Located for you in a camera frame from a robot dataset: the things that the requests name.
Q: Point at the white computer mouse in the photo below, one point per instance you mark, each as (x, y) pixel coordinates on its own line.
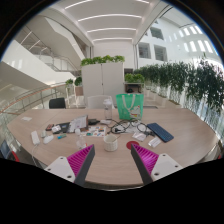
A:
(48, 139)

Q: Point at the black notebook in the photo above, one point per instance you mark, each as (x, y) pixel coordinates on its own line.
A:
(65, 126)

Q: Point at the colourful sticker sheet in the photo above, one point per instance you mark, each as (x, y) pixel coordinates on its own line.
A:
(97, 131)

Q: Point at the black chair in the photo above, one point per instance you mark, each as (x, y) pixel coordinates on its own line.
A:
(57, 103)

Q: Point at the low planter with green plants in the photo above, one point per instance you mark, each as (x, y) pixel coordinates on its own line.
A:
(134, 79)

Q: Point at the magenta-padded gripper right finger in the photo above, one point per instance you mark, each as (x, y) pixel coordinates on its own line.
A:
(165, 165)

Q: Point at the white cabinet with plants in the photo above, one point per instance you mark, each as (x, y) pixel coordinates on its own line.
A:
(103, 83)

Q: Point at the white paper slip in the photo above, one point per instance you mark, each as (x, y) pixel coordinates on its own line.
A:
(26, 118)

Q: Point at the white grid-pattern mug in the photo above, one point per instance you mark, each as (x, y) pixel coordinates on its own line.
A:
(110, 143)

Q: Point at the small teal pack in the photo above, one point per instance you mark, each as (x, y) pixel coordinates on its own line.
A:
(61, 136)

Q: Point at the ceiling light strips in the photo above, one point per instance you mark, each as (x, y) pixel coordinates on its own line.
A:
(110, 16)

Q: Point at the dark red phone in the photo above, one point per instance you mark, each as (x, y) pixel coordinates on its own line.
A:
(49, 127)

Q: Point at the white card box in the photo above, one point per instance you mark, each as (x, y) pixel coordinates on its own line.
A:
(56, 128)

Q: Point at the small white adapter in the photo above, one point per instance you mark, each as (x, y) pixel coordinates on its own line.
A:
(43, 134)

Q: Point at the tall clear sports bottle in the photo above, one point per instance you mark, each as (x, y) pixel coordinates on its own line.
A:
(107, 110)

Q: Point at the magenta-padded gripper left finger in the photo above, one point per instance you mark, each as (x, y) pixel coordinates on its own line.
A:
(60, 166)

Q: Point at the white power strip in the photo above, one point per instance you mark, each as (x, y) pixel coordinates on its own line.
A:
(35, 137)

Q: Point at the printed booklet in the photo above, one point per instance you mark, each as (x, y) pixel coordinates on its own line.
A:
(78, 124)

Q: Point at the white shelf with potted plants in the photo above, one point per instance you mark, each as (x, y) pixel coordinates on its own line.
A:
(70, 90)

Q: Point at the row of green hedge plants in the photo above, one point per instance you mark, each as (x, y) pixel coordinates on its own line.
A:
(186, 80)

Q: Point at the black power brick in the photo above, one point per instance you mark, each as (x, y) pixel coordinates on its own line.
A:
(93, 121)

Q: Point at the white chair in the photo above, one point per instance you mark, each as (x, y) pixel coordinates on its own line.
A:
(95, 102)

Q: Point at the white plastic packet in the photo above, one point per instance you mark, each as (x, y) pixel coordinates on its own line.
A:
(154, 142)
(139, 136)

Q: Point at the green tote bag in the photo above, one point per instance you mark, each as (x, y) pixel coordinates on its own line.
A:
(128, 108)

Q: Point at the flat white charger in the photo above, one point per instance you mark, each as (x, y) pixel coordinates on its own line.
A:
(105, 122)

